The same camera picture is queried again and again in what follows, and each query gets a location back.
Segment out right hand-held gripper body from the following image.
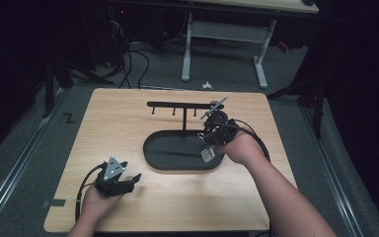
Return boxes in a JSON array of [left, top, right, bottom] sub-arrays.
[[198, 96, 240, 146]]

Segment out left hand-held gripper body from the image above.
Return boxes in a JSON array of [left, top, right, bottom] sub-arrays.
[[94, 155, 136, 198]]

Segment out black key stand with tray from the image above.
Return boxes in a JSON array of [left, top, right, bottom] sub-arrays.
[[142, 100, 227, 172]]

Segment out person's left hand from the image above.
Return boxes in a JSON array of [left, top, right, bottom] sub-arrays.
[[80, 185, 124, 225]]

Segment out person's right hand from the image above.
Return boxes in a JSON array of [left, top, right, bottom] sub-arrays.
[[216, 128, 268, 166]]

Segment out grey tape strip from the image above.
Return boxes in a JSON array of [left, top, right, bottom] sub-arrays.
[[41, 198, 67, 209]]

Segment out black metal stand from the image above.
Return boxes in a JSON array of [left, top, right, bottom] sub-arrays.
[[265, 45, 331, 140], [41, 45, 114, 119]]

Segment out white metal desk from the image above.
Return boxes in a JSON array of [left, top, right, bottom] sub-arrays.
[[180, 0, 320, 91]]

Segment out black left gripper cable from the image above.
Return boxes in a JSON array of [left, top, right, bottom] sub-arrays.
[[74, 161, 109, 222]]

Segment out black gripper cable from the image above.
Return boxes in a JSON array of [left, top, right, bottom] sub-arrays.
[[210, 118, 272, 163], [74, 161, 109, 222]]

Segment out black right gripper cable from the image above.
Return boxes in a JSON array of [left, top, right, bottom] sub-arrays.
[[210, 118, 272, 163]]

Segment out metal floor rail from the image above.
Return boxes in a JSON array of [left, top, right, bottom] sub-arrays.
[[0, 88, 67, 229], [300, 104, 365, 237]]

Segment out black floor cables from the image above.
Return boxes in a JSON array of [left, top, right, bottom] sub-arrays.
[[108, 18, 151, 90]]

